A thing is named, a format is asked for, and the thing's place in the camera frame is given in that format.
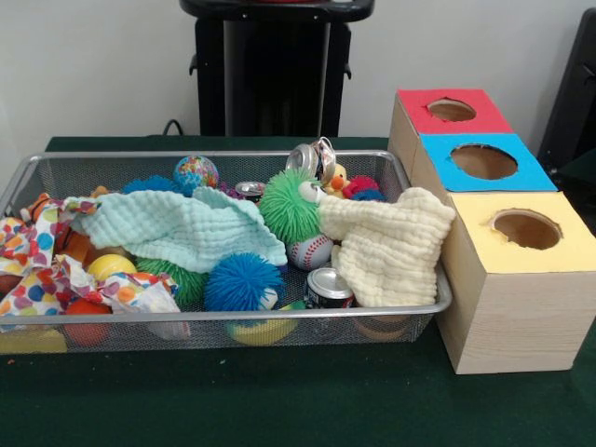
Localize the green spiky rubber ball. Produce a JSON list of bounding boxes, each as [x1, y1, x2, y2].
[[257, 168, 329, 245]]

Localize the cream knitted cloth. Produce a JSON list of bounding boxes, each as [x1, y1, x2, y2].
[[318, 186, 458, 308]]

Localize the polka dot colourful cloth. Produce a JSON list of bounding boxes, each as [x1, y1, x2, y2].
[[0, 196, 180, 318]]

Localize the wooden box with three holes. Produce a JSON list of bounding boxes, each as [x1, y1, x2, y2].
[[386, 88, 596, 375]]

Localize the white baseball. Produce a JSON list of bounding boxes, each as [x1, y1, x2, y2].
[[287, 233, 334, 272]]

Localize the crushed silver can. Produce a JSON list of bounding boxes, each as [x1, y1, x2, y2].
[[286, 138, 338, 183]]

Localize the black labelled silver can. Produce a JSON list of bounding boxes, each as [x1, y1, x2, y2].
[[305, 266, 356, 309]]

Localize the blue spiky rubber ball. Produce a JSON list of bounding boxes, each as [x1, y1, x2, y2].
[[203, 253, 286, 314]]

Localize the mint green fuzzy cloth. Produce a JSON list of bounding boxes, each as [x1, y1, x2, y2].
[[73, 188, 288, 273]]

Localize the small globe ball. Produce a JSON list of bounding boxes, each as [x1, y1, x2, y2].
[[173, 155, 222, 192]]

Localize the dark green spiky ball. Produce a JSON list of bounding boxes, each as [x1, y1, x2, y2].
[[138, 257, 210, 308]]

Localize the yellow smooth ball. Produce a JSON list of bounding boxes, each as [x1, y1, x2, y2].
[[87, 253, 139, 282]]

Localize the red orange smooth ball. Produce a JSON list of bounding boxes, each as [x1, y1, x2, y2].
[[61, 298, 113, 347]]

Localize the dark green side table cloth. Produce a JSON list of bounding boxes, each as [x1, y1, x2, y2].
[[557, 147, 596, 187]]

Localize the black upright panel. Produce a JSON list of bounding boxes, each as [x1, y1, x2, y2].
[[538, 7, 596, 187]]

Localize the shallow wire mesh bin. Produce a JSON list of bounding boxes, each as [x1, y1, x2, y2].
[[0, 149, 453, 353]]

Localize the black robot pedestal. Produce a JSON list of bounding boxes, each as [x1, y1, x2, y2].
[[180, 0, 375, 139]]

